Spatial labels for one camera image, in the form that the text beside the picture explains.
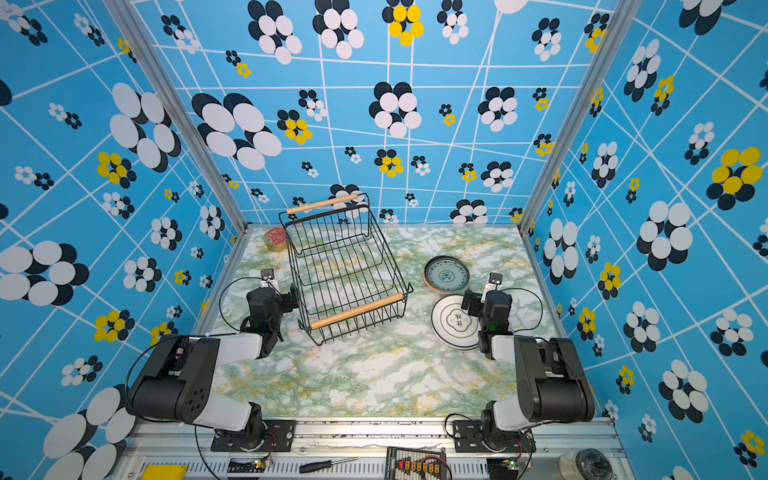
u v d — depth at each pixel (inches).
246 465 28.3
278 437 28.8
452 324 35.8
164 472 26.8
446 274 40.1
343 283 40.0
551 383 17.8
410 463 27.1
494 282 31.5
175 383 17.5
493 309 27.9
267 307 28.0
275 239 43.9
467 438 28.4
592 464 24.0
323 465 27.7
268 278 31.0
